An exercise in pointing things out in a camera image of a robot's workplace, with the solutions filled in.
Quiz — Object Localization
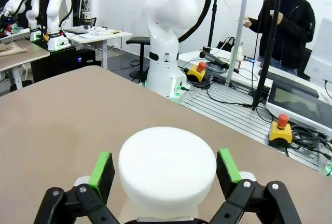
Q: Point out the white office desk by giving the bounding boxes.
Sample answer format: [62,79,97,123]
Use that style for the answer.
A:
[63,26,133,69]

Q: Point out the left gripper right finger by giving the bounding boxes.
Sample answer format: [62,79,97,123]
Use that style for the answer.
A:
[209,148,303,224]

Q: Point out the black round stool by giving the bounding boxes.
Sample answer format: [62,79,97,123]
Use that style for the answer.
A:
[126,36,151,80]

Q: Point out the black computer case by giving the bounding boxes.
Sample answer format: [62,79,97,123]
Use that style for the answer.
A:
[31,47,102,82]

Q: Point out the white framed monitor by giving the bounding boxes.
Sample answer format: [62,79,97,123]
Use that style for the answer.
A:
[266,80,332,134]

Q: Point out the aluminium profile base plate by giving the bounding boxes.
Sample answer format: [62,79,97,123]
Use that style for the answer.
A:
[181,77,322,172]

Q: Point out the white round foam stopper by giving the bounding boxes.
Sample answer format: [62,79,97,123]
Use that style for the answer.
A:
[118,126,217,219]

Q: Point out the brown topped table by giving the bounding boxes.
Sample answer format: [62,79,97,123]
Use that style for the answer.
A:
[0,39,50,94]

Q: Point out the yellow emergency stop box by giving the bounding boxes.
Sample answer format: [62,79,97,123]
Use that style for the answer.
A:
[268,114,294,148]
[186,62,208,82]

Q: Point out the black bag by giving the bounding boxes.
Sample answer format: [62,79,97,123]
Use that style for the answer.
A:
[216,36,236,52]

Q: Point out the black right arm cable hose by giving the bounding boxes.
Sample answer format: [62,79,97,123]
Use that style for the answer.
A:
[178,0,213,43]

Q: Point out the black cable bundle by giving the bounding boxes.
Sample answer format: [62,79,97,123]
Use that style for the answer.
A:
[285,125,332,162]

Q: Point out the black handle tool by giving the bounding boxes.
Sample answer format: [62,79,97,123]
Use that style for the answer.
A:
[199,46,240,74]

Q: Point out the black tripod pole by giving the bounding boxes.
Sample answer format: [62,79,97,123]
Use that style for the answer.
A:
[251,0,284,111]

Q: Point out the white plastic bottle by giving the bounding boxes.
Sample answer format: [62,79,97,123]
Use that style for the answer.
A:
[234,41,244,69]

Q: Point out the thin black stand pole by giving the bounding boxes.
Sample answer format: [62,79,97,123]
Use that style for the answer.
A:
[209,0,220,48]

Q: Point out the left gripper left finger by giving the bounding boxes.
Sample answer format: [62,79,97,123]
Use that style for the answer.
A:
[33,151,123,224]

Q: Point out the silver metal pole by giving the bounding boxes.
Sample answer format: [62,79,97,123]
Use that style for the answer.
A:
[225,0,250,88]

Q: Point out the person in black jacket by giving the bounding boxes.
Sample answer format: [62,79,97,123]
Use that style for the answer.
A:
[243,0,316,76]

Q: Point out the black keyboard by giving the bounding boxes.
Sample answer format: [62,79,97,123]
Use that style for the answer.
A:
[266,71,320,98]

